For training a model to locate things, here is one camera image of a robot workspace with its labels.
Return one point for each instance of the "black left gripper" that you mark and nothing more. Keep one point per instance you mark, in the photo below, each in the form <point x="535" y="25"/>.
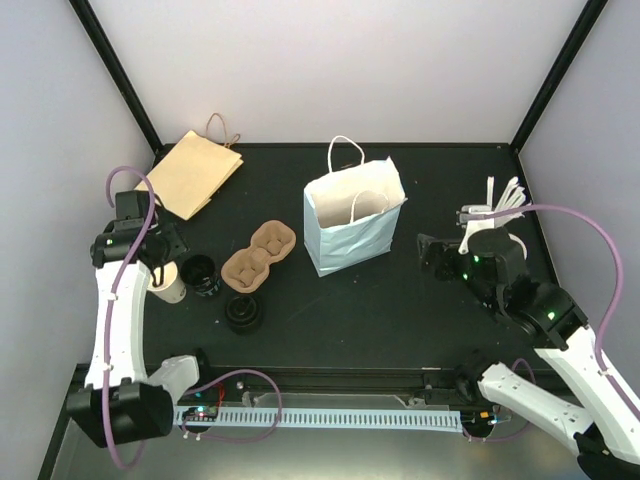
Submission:
<point x="178" y="245"/>

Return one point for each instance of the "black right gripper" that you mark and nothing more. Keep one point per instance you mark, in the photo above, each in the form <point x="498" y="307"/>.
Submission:
<point x="428" y="256"/>

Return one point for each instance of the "white paper coffee cup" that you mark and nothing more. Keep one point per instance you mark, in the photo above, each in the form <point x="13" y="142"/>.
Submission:
<point x="174" y="289"/>

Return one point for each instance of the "stack of black lids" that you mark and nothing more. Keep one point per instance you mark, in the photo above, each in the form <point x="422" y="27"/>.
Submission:
<point x="243" y="313"/>

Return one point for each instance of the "light blue paper bag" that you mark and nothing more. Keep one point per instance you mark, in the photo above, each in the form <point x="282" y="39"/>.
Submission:
<point x="350" y="215"/>

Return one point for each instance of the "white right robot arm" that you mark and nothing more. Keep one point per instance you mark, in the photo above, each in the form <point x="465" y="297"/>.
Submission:
<point x="600" y="430"/>

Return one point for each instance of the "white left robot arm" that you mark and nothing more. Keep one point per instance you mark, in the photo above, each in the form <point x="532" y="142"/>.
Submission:
<point x="120" y="402"/>

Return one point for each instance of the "black paper coffee cup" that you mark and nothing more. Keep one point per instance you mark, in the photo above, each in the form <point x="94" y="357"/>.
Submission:
<point x="199" y="274"/>

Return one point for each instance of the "stack of white paper cups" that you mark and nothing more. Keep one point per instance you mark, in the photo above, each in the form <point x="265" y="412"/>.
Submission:
<point x="521" y="243"/>

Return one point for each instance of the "clear cup of stirrers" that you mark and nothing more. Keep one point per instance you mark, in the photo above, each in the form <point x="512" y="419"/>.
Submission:
<point x="513" y="196"/>

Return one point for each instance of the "brown kraft paper bag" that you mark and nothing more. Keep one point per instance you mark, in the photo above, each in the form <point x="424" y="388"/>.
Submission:
<point x="194" y="169"/>

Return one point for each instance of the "black circuit board with leds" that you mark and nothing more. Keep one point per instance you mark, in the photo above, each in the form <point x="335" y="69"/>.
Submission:
<point x="199" y="414"/>

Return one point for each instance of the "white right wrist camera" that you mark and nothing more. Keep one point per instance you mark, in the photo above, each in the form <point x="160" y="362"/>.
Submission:
<point x="473" y="219"/>

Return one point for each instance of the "light blue cable duct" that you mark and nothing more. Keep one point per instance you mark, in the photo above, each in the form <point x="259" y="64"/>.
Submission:
<point x="316" y="418"/>

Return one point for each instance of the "black frame post left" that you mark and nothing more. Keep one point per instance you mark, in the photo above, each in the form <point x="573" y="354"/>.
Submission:
<point x="99" y="39"/>

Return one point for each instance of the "black frame post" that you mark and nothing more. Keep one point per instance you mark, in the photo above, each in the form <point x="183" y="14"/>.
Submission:
<point x="99" y="39"/>
<point x="571" y="47"/>

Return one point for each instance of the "black frame post right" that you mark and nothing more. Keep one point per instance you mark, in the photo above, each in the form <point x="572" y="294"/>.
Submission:
<point x="571" y="47"/>

